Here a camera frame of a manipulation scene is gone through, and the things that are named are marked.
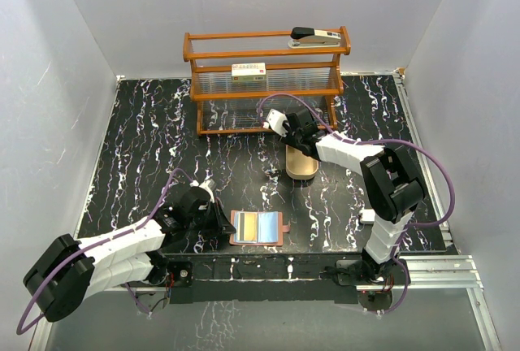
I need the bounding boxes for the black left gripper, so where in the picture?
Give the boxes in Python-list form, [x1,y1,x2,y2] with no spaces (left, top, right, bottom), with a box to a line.
[186,197,236,238]

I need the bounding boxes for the pink leather card holder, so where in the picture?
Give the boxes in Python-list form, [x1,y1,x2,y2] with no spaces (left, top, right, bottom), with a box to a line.
[229,210,290,246]

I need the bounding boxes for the tan oval plastic tray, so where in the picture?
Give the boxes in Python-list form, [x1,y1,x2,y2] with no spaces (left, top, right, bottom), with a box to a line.
[285,145,319,180]

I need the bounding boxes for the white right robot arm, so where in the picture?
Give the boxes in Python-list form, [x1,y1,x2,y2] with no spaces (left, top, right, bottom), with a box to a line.
[271,108,426,284]

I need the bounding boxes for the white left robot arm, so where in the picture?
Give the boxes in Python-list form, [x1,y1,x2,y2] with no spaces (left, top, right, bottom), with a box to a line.
[23,185,236,323]

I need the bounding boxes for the white staples box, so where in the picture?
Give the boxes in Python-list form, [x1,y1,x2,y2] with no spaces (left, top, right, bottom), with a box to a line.
[231,63,267,83]

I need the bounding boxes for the wooden three-tier shelf rack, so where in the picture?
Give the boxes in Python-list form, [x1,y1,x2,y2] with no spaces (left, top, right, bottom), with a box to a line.
[182,26,351,135]

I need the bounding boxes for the black and white stapler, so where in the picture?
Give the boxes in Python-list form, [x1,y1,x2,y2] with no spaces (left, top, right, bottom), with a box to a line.
[288,27,341,49]

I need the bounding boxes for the small white flat device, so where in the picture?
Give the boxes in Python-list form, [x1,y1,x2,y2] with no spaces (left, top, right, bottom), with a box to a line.
[359,209,376,225]

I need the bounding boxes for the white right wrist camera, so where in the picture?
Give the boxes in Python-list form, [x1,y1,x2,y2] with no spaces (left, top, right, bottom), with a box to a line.
[262,109,289,137]

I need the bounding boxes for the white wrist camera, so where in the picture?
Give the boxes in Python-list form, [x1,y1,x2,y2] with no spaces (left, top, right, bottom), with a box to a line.
[190,179,215,200]
[262,109,289,137]

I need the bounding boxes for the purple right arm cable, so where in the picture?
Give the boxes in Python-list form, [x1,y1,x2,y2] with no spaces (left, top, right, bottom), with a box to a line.
[257,93,454,315]

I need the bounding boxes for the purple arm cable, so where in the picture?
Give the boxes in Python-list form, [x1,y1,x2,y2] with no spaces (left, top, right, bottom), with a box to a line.
[257,93,454,315]
[15,167,196,336]

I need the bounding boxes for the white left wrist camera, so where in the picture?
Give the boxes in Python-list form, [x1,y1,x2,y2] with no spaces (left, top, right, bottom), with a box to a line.
[190,179,215,200]

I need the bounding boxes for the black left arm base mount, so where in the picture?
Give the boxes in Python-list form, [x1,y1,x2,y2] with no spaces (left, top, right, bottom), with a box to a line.
[165,261,193,290]

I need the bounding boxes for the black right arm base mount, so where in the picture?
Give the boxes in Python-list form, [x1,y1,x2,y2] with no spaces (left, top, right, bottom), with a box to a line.
[322,260,378,286]

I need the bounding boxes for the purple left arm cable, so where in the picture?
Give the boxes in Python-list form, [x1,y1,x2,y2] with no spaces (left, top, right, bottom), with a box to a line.
[15,167,196,336]

